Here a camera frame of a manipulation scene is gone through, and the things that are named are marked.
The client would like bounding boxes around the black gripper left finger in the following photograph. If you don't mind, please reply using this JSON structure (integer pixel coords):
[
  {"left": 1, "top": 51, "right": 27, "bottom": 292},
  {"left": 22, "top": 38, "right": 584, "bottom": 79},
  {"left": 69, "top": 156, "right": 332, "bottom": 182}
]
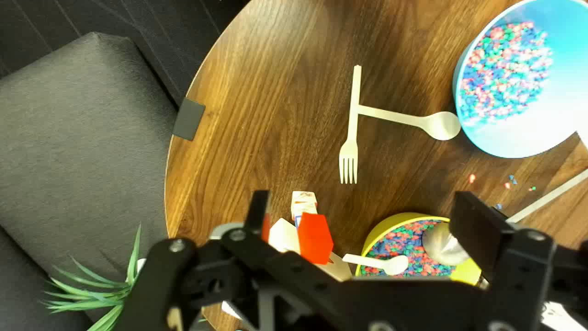
[{"left": 115, "top": 189, "right": 356, "bottom": 331}]

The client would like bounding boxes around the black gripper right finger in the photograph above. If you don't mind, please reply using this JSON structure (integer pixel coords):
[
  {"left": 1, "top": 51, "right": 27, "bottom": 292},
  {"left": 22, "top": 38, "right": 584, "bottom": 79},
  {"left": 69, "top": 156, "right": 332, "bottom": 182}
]
[{"left": 448, "top": 189, "right": 588, "bottom": 331}]

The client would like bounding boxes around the yellow bowl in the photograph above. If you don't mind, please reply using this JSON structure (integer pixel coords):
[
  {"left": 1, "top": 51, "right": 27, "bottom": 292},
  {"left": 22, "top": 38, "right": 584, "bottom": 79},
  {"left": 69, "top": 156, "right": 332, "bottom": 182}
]
[{"left": 354, "top": 211, "right": 492, "bottom": 290}]

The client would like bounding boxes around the blue bowl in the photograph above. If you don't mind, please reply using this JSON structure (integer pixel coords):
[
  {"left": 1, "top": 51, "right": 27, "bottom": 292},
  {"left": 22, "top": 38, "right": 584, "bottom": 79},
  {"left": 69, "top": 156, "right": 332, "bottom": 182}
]
[{"left": 450, "top": 0, "right": 588, "bottom": 160}]

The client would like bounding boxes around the white plastic piece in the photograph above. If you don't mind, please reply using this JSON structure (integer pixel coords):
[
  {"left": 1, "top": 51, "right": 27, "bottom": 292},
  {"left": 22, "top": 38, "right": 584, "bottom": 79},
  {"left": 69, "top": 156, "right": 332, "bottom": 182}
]
[{"left": 266, "top": 217, "right": 301, "bottom": 254}]

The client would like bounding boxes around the small white printed carton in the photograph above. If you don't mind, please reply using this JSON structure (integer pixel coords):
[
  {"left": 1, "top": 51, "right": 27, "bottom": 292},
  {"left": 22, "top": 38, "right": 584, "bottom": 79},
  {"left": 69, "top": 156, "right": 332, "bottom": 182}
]
[{"left": 288, "top": 189, "right": 319, "bottom": 228}]

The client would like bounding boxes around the red capped bottle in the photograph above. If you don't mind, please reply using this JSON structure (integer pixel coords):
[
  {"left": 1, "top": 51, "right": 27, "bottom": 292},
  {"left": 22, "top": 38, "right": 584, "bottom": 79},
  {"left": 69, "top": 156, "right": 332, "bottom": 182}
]
[{"left": 297, "top": 211, "right": 354, "bottom": 283}]

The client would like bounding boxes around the small white plastic spoon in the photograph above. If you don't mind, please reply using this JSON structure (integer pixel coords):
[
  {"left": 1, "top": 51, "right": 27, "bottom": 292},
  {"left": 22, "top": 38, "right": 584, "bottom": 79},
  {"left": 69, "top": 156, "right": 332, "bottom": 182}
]
[{"left": 340, "top": 252, "right": 409, "bottom": 278}]

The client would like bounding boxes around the white plastic fork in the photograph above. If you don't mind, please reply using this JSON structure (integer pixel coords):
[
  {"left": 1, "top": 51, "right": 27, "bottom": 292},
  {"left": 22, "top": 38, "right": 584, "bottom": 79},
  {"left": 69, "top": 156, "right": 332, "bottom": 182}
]
[{"left": 338, "top": 64, "right": 363, "bottom": 186}]

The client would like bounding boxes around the green spiky plant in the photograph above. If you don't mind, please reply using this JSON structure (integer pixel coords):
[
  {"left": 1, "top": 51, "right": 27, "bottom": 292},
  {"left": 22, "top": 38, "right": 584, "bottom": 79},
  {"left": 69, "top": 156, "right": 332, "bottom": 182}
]
[{"left": 42, "top": 224, "right": 143, "bottom": 331}]

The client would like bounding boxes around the dark grey sofa with plant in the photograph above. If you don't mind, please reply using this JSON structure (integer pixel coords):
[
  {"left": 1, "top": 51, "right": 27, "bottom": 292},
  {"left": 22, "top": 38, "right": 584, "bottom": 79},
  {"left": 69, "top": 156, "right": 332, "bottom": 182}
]
[{"left": 0, "top": 31, "right": 185, "bottom": 331}]

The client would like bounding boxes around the black metal table frame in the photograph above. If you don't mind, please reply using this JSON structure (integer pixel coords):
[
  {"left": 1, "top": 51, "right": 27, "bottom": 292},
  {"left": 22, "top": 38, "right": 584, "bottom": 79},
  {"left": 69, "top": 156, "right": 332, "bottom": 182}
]
[{"left": 170, "top": 97, "right": 207, "bottom": 141}]

